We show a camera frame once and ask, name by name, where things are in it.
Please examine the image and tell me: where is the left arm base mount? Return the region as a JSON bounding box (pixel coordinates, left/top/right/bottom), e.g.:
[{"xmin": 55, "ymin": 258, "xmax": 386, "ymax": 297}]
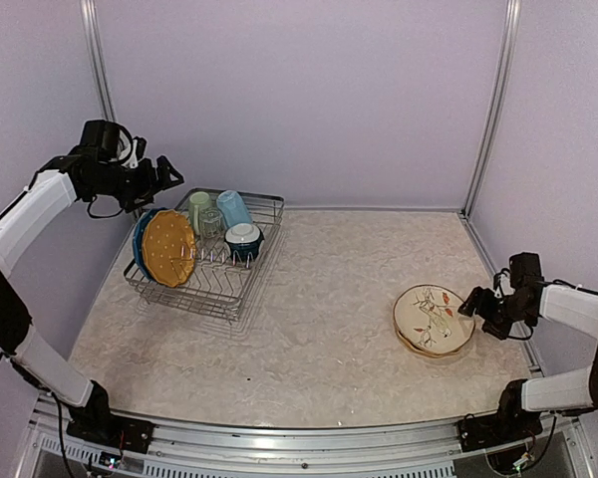
[{"xmin": 67, "ymin": 415, "xmax": 155, "ymax": 454}]

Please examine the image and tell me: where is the left aluminium frame post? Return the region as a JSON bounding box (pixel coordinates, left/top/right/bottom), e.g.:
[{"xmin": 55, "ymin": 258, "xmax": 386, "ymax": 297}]
[{"xmin": 79, "ymin": 0, "xmax": 117, "ymax": 121}]

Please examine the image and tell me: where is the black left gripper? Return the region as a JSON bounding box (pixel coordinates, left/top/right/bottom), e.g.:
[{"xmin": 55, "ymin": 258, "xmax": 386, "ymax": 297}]
[{"xmin": 88, "ymin": 153, "xmax": 183, "ymax": 212}]

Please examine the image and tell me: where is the aluminium frame post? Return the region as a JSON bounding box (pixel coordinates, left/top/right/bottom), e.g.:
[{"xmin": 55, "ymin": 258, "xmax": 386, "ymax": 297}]
[
  {"xmin": 461, "ymin": 0, "xmax": 522, "ymax": 221},
  {"xmin": 79, "ymin": 0, "xmax": 117, "ymax": 121}
]

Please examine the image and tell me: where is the yellow polka dot plate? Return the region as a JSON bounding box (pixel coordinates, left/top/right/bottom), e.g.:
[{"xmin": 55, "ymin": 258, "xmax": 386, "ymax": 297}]
[{"xmin": 395, "ymin": 328, "xmax": 474, "ymax": 359}]

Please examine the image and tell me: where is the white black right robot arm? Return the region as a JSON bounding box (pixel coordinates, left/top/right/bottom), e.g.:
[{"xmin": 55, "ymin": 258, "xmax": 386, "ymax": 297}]
[{"xmin": 458, "ymin": 252, "xmax": 598, "ymax": 442}]

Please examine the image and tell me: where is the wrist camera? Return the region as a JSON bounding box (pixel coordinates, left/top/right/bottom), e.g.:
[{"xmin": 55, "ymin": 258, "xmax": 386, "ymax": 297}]
[
  {"xmin": 118, "ymin": 134, "xmax": 147, "ymax": 169},
  {"xmin": 492, "ymin": 268, "xmax": 513, "ymax": 299}
]

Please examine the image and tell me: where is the cream bird pattern plate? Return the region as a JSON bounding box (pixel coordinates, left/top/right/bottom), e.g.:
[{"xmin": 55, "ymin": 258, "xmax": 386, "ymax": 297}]
[{"xmin": 392, "ymin": 284, "xmax": 475, "ymax": 340}]

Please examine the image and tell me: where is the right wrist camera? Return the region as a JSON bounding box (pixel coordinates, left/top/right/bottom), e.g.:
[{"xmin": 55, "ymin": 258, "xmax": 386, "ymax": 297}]
[{"xmin": 492, "ymin": 268, "xmax": 513, "ymax": 299}]

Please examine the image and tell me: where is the light blue faceted cup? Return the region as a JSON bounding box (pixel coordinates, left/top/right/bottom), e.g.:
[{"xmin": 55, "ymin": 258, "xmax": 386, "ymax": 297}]
[{"xmin": 215, "ymin": 190, "xmax": 253, "ymax": 229}]

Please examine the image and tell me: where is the steel wire dish rack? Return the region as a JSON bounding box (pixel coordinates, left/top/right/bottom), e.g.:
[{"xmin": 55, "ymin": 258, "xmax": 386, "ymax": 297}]
[{"xmin": 124, "ymin": 191, "xmax": 285, "ymax": 324}]

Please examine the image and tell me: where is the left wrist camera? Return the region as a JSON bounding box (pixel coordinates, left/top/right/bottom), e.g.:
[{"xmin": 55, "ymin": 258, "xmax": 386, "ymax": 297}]
[{"xmin": 118, "ymin": 134, "xmax": 147, "ymax": 169}]

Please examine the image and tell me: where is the clear glass cup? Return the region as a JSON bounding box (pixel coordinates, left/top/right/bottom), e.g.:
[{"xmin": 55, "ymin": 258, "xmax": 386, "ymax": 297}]
[{"xmin": 198, "ymin": 207, "xmax": 224, "ymax": 240}]

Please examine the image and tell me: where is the blue plate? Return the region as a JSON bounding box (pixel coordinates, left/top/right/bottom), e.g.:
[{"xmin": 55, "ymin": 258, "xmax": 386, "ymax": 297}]
[{"xmin": 132, "ymin": 207, "xmax": 164, "ymax": 281}]

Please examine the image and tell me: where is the light green mug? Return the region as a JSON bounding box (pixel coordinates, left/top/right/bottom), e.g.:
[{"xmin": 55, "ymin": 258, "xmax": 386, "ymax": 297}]
[{"xmin": 187, "ymin": 191, "xmax": 215, "ymax": 236}]

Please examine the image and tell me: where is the front aluminium rail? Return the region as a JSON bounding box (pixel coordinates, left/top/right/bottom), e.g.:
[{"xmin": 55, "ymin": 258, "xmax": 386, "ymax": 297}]
[{"xmin": 9, "ymin": 415, "xmax": 594, "ymax": 478}]

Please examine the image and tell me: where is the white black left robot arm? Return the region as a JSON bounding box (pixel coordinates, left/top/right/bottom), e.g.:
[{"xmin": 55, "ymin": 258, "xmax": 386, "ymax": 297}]
[{"xmin": 0, "ymin": 119, "xmax": 184, "ymax": 443}]

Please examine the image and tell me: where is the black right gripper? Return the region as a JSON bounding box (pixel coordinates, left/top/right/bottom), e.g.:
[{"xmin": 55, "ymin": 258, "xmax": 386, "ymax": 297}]
[{"xmin": 458, "ymin": 287, "xmax": 533, "ymax": 340}]

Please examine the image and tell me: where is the teal and white bowl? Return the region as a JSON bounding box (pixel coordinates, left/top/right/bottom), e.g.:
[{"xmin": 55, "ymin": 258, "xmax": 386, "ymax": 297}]
[{"xmin": 224, "ymin": 223, "xmax": 264, "ymax": 263}]

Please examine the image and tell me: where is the right aluminium frame post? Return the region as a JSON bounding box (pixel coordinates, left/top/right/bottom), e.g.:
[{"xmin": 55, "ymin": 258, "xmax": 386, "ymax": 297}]
[{"xmin": 461, "ymin": 0, "xmax": 522, "ymax": 221}]

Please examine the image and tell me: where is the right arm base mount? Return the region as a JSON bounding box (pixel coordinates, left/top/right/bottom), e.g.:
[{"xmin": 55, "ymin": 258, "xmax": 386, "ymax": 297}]
[{"xmin": 456, "ymin": 414, "xmax": 543, "ymax": 452}]

